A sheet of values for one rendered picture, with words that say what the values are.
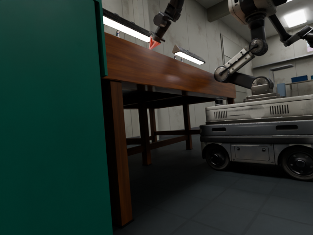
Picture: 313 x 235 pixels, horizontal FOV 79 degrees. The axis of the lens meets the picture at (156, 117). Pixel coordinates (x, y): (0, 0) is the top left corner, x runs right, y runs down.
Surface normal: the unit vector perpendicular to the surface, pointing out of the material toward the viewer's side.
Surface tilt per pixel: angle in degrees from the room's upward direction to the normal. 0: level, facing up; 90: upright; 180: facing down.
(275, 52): 90
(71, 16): 90
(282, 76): 90
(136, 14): 90
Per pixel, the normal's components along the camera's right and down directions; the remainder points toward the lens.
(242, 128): -0.68, 0.04
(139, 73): 0.79, -0.07
